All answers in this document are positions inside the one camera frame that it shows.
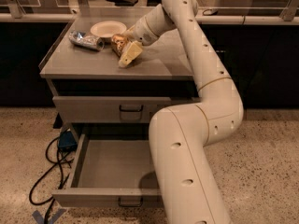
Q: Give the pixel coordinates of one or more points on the grey drawer cabinet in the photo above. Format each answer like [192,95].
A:
[160,71]

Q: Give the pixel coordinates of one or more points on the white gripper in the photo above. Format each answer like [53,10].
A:
[141,31]

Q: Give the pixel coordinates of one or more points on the white bowl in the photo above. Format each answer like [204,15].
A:
[106,29]

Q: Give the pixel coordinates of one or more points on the black office chair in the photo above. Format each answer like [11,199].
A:
[123,3]

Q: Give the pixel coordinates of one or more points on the blue power box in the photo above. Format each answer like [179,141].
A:
[67,142]

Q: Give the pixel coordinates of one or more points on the open grey middle drawer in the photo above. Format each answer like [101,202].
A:
[111,173]

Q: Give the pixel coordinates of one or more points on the crushed silver blue can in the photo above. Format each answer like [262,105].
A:
[85,40]

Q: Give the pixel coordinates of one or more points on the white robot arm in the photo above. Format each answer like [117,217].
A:
[179,133]

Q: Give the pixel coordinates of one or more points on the closed grey upper drawer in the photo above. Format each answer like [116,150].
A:
[113,109]

